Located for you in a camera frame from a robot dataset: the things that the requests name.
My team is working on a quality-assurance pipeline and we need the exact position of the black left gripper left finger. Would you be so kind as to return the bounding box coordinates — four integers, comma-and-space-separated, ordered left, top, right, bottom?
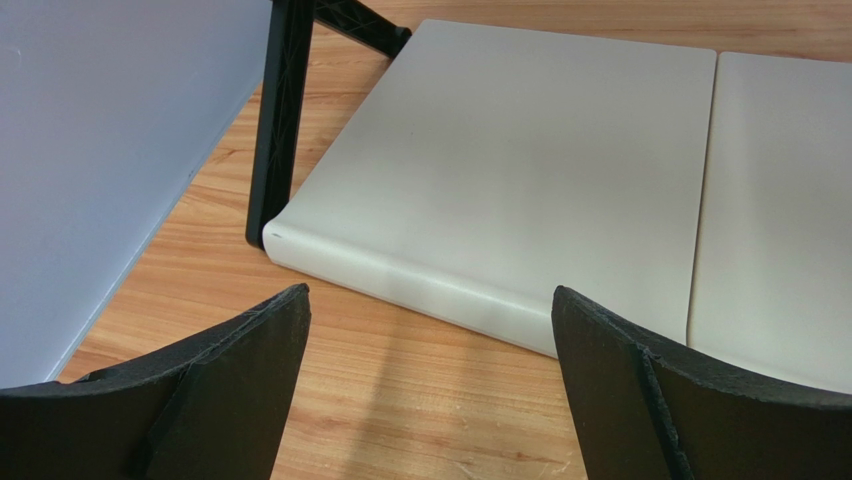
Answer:
1, 284, 311, 479

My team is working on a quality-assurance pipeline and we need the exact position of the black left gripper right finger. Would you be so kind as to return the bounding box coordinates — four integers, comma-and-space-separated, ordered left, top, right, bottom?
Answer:
551, 286, 851, 479

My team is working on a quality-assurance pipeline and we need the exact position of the cream three-tier shelf rack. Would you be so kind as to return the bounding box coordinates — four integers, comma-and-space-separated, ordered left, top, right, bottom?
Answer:
258, 20, 851, 392

